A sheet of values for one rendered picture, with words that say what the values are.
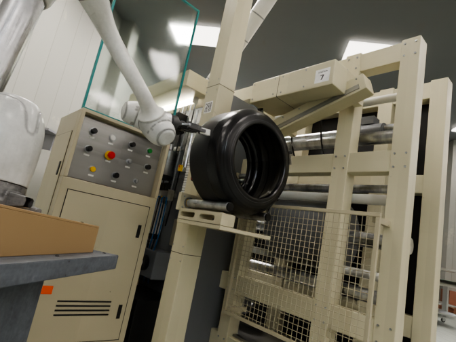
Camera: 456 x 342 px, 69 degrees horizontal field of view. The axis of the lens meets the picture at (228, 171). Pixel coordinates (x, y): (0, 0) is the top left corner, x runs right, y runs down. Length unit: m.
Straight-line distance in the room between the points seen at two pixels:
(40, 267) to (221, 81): 1.61
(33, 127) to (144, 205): 1.18
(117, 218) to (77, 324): 0.56
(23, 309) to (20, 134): 0.42
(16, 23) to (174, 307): 1.46
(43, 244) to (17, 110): 0.33
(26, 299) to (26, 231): 0.26
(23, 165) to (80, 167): 1.01
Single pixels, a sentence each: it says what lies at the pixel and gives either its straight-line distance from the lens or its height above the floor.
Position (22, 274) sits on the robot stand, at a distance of 0.72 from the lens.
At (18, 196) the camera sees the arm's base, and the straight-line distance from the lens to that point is 0.88.
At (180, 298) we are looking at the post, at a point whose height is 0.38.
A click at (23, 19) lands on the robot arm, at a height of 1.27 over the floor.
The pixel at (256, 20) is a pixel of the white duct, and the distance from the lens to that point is 2.72.
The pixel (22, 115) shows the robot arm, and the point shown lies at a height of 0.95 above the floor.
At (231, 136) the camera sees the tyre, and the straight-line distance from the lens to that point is 1.58.
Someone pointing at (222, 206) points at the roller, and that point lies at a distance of 1.59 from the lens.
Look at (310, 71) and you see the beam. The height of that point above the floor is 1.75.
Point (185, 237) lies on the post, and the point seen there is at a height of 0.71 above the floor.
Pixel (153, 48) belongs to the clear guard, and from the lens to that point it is 2.21.
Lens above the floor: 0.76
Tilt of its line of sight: 11 degrees up
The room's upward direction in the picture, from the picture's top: 11 degrees clockwise
